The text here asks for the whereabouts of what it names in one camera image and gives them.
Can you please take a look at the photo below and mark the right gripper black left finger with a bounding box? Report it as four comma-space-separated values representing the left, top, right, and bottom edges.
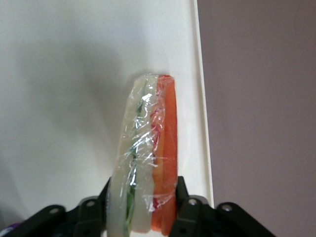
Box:
71, 177, 112, 237

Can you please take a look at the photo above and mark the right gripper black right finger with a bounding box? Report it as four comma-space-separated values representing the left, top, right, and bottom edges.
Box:
169, 175, 214, 237

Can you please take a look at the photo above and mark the plastic-wrapped triangle sandwich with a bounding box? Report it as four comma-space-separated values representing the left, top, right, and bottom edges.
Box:
107, 73, 179, 237

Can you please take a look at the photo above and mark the cream plastic tray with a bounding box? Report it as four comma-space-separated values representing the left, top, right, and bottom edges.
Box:
0, 0, 215, 237

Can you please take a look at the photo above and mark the blue gum jar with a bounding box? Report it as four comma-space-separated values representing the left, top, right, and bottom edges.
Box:
0, 222, 22, 235

